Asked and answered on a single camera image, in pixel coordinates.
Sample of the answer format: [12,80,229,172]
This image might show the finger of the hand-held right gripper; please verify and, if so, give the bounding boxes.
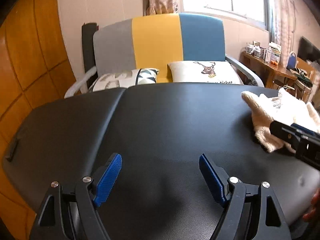
[269,120,301,153]
[291,123,320,137]

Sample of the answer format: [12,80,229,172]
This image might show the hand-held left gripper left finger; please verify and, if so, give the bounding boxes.
[29,152,123,240]

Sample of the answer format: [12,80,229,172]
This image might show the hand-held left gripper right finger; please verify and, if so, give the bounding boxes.
[199,153,293,240]

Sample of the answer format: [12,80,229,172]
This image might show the cream knitted sweater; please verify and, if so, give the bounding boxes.
[241,87,320,153]

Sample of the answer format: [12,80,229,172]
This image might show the person's right hand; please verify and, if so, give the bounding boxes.
[302,190,320,223]

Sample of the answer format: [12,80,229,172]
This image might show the wooden desk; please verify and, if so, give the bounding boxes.
[241,51,304,98]

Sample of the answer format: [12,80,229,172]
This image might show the blue bag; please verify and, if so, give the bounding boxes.
[286,51,298,71]

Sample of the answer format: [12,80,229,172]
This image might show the black television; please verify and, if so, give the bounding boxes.
[299,36,320,63]

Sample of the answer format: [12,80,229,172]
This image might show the white jars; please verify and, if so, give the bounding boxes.
[246,41,266,58]

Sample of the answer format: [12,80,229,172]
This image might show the deer print pillow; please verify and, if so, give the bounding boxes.
[167,60,244,85]

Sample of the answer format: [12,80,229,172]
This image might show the cat print pillow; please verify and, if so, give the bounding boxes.
[92,68,160,92]

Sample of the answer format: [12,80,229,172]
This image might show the sheer beige curtain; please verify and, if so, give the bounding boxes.
[271,0,303,64]

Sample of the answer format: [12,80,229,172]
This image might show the black rolled mat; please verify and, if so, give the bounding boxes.
[82,22,98,93]

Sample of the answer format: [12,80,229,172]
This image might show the wooden wardrobe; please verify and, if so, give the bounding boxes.
[0,0,78,233]

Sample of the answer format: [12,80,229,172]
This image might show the grey yellow blue sofa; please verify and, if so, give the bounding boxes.
[64,13,263,98]

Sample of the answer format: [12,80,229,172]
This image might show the black cable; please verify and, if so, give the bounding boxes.
[135,68,145,87]

